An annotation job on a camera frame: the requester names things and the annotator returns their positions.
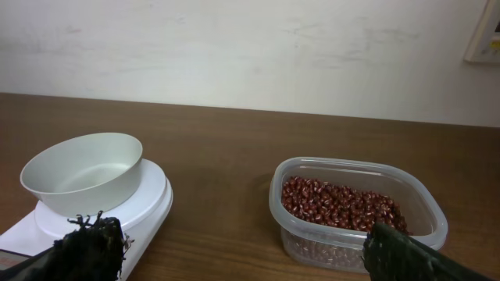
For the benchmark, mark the clear plastic container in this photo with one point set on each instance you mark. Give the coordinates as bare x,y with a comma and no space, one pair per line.
341,249

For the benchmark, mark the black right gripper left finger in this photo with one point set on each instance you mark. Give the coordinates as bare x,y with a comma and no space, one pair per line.
93,252

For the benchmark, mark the red adzuki beans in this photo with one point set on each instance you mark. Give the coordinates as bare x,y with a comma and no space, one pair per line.
340,206

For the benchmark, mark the white round bowl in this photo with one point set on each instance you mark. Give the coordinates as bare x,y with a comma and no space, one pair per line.
85,175

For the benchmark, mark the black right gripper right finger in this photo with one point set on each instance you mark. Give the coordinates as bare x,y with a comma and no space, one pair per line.
389,255

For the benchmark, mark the white digital kitchen scale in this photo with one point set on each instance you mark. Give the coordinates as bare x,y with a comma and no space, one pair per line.
140,217

